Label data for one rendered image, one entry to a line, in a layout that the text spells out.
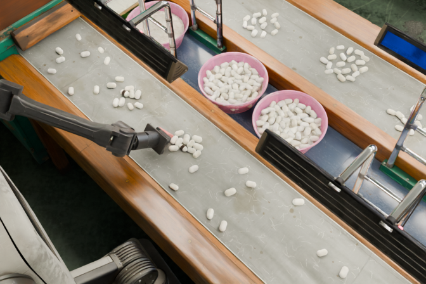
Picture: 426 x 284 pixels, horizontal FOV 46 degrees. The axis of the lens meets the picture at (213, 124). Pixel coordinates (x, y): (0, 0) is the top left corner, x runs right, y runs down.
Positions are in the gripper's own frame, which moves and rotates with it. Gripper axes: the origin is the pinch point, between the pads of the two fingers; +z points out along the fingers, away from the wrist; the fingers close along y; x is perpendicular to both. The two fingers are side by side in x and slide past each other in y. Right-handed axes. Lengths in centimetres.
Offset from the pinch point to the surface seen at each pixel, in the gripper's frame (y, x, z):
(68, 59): 59, 3, -2
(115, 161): 5.3, 12.6, -16.0
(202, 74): 13.2, -18.1, 21.5
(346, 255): -70, -4, 9
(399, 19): 8, -65, 191
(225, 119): -9.2, -12.6, 13.5
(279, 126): -23.5, -18.4, 25.3
